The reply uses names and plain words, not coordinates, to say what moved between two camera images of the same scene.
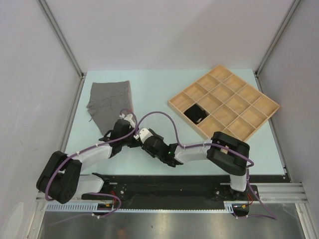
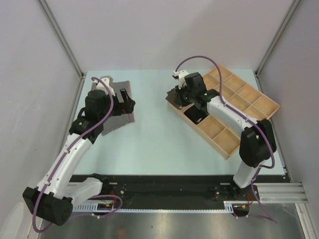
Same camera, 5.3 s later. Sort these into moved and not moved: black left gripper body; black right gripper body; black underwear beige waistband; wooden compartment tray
Moved: black right gripper body; black left gripper body
Not moved: black underwear beige waistband; wooden compartment tray
